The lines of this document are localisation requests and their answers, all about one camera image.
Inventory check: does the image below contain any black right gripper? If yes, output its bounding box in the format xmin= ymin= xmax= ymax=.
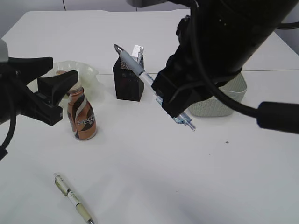
xmin=151 ymin=53 xmax=243 ymax=118

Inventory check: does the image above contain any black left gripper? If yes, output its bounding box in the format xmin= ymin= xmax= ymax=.
xmin=0 ymin=57 xmax=78 ymax=126

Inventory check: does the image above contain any sugared bread bun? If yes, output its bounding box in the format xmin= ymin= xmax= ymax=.
xmin=56 ymin=70 xmax=66 ymax=76

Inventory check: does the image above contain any silver grey grip pen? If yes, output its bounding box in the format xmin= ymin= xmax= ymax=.
xmin=137 ymin=47 xmax=143 ymax=65

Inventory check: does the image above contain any blue grip white pen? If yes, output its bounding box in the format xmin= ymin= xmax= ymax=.
xmin=114 ymin=44 xmax=196 ymax=131

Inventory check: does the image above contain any brown coffee drink bottle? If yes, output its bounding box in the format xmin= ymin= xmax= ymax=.
xmin=67 ymin=84 xmax=97 ymax=140

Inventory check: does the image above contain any clear plastic ruler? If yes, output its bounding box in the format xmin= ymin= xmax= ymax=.
xmin=131 ymin=45 xmax=144 ymax=58

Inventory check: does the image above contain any beige grip clear pen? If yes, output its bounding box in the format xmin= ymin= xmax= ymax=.
xmin=54 ymin=173 xmax=95 ymax=224

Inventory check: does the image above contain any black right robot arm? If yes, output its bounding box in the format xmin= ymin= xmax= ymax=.
xmin=152 ymin=0 xmax=297 ymax=117

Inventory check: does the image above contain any pale green glass plate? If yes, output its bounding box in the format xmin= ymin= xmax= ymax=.
xmin=42 ymin=61 xmax=101 ymax=100

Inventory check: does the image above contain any pale green woven basket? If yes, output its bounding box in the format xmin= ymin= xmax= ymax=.
xmin=188 ymin=73 xmax=247 ymax=117

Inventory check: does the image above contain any black mesh pen holder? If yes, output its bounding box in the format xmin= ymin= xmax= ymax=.
xmin=113 ymin=57 xmax=144 ymax=102

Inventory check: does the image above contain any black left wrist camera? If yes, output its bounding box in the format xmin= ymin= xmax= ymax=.
xmin=0 ymin=39 xmax=9 ymax=63

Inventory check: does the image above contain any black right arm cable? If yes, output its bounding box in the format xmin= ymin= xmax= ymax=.
xmin=168 ymin=0 xmax=299 ymax=135

